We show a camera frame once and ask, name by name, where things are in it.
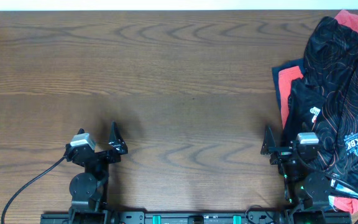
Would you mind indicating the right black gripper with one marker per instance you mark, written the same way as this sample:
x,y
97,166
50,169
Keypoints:
x,y
270,147

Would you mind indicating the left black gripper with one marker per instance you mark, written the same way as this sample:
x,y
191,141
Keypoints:
x,y
119,148

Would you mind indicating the black orange-patterned jersey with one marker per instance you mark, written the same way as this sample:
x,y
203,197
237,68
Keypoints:
x,y
337,102

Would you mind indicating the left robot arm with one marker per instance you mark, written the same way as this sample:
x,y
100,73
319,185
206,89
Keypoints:
x,y
89,189

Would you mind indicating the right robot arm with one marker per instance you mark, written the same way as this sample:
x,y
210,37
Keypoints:
x,y
306,189

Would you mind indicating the navy blue garment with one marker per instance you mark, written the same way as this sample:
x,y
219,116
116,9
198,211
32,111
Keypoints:
x,y
283,75

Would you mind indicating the red t-shirt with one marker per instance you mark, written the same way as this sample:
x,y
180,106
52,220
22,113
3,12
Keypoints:
x,y
289,90

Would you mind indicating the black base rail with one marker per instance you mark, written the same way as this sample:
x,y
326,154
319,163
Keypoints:
x,y
248,217

